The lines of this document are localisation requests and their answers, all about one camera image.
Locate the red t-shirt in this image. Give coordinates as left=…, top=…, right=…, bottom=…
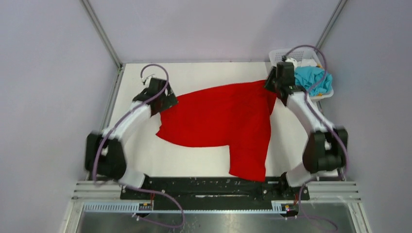
left=157, top=80, right=277, bottom=182

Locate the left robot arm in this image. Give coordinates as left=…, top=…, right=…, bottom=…
left=85, top=78, right=178, bottom=200

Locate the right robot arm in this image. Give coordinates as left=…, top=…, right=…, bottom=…
left=264, top=61, right=348, bottom=200

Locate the white plastic laundry basket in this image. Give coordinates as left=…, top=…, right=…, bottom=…
left=286, top=47, right=334, bottom=101

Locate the white t-shirt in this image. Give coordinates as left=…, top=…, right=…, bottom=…
left=297, top=59, right=319, bottom=67

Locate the light blue t-shirt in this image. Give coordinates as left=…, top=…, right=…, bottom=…
left=294, top=67, right=333, bottom=97

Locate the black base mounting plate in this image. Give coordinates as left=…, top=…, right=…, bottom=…
left=120, top=176, right=310, bottom=211

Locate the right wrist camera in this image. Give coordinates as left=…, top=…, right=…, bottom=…
left=284, top=57, right=298, bottom=69

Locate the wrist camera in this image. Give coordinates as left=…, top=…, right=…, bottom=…
left=141, top=74, right=155, bottom=85
left=284, top=57, right=298, bottom=69

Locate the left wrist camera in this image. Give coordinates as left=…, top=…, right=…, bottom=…
left=141, top=74, right=155, bottom=85

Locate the right aluminium corner post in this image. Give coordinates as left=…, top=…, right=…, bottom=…
left=316, top=0, right=348, bottom=49

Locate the aluminium corner post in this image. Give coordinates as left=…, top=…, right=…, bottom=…
left=80, top=0, right=122, bottom=69
left=316, top=0, right=348, bottom=49

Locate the left aluminium corner post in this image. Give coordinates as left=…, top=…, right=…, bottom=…
left=80, top=0, right=122, bottom=69

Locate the aluminium frame rail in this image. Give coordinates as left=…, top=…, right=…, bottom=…
left=60, top=178, right=372, bottom=233

